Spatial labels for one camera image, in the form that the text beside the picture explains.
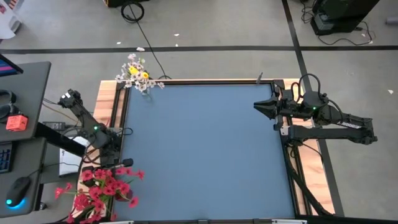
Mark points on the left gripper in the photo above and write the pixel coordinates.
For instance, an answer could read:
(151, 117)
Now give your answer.
(110, 154)

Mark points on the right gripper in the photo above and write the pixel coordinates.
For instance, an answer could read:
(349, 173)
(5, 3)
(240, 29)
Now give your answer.
(289, 107)

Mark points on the red artificial flower spray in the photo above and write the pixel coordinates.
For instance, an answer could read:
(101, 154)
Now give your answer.
(109, 189)

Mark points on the white blossom flower spray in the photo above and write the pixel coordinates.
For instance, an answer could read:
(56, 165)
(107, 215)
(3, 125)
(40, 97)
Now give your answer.
(141, 86)

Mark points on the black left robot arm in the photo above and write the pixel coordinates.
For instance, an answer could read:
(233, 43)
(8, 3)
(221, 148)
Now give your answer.
(84, 115)

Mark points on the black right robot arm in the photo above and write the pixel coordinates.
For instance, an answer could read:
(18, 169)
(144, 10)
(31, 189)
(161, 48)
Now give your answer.
(329, 133)

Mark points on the clear glass vase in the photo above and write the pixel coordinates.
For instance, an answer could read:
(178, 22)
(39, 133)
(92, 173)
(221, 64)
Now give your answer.
(147, 96)

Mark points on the black clamp lever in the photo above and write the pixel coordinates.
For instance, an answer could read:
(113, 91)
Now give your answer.
(259, 77)

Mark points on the white paper sheet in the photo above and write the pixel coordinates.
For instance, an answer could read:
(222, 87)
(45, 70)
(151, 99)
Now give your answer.
(70, 158)

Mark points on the black power adapter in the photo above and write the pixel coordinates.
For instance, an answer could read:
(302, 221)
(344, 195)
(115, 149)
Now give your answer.
(54, 125)

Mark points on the black desk support bar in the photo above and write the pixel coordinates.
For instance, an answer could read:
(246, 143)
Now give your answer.
(49, 133)

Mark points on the orange cube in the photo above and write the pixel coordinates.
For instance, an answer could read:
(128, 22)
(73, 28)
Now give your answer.
(16, 123)

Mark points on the black computer mouse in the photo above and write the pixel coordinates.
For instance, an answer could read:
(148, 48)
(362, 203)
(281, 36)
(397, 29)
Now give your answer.
(18, 189)

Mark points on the dark grey desk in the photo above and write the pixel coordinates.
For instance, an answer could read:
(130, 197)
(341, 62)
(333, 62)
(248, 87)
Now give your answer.
(28, 93)

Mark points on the black keyboard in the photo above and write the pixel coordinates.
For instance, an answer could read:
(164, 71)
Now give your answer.
(4, 158)

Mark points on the fallen white blossom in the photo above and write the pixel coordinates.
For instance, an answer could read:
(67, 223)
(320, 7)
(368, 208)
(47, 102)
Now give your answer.
(140, 49)

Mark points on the black headphones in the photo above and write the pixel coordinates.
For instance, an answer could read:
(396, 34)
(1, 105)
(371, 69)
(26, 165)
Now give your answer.
(3, 110)

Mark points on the black computer tower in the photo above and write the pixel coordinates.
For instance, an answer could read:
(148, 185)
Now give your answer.
(339, 15)

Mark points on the computer monitor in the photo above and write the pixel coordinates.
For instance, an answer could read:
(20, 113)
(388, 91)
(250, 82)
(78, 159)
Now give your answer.
(6, 67)

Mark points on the grey floor object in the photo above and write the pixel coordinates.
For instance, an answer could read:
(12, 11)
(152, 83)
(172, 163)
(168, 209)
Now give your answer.
(392, 21)

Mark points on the black floor equipment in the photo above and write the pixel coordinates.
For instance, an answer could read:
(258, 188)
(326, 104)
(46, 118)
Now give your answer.
(118, 2)

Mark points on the black table frame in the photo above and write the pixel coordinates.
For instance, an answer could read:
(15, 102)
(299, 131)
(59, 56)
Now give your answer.
(217, 82)

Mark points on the white metal bracket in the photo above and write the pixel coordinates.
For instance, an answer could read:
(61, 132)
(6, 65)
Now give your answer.
(116, 222)
(289, 221)

